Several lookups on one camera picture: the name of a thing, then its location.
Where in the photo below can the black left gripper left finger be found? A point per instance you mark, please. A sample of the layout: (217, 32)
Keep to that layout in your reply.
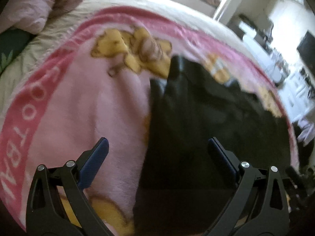
(56, 203)

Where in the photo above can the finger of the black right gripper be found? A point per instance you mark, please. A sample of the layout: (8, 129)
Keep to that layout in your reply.
(294, 184)

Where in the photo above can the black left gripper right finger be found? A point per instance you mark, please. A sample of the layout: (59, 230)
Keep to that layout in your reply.
(259, 204)

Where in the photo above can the black leather jacket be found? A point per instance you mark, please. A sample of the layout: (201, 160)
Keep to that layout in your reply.
(184, 185)

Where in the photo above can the lilac garment on chair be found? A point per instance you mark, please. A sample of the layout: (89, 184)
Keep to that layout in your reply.
(307, 131)

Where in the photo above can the white drawer cabinet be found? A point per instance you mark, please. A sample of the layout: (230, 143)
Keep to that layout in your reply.
(297, 94)

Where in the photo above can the white rounded desk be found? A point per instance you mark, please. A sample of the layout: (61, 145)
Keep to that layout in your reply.
(257, 40)

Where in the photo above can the pink cartoon fleece blanket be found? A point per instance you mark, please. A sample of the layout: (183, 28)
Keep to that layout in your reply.
(95, 84)

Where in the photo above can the dark green leaf pillow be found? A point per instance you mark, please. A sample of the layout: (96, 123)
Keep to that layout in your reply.
(12, 43)

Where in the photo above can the white curtain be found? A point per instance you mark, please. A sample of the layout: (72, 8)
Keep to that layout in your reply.
(226, 10)

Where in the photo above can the pink quilted duvet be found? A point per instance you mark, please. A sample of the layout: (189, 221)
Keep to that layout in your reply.
(31, 15)

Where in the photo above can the black wall television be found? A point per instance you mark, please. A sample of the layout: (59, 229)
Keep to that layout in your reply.
(306, 50)

